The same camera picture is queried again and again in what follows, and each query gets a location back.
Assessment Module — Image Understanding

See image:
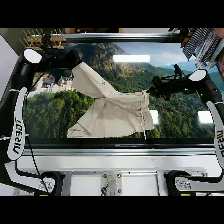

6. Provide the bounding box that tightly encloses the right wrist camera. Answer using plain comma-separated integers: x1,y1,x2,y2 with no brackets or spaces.
171,63,185,81

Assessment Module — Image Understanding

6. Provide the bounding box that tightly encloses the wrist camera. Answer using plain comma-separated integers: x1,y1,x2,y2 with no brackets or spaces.
171,63,185,81
41,28,55,51

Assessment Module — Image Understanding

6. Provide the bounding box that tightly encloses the black white striped garment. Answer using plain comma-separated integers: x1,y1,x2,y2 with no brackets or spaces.
181,28,224,65

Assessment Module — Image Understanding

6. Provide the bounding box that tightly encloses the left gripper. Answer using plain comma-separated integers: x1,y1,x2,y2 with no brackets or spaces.
59,49,84,72

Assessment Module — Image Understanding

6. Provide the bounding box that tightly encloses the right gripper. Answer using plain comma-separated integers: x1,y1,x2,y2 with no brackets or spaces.
145,76,174,102

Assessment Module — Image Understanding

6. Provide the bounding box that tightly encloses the black cable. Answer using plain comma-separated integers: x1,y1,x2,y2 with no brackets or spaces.
23,94,51,194

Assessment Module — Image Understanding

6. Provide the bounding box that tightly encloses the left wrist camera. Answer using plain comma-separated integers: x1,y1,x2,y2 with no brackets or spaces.
41,28,55,51

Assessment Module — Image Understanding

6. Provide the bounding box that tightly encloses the silver frame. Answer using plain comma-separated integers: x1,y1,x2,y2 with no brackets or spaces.
0,32,224,197

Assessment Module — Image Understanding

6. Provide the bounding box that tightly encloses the beige garment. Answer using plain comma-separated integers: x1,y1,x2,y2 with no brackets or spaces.
66,61,155,140

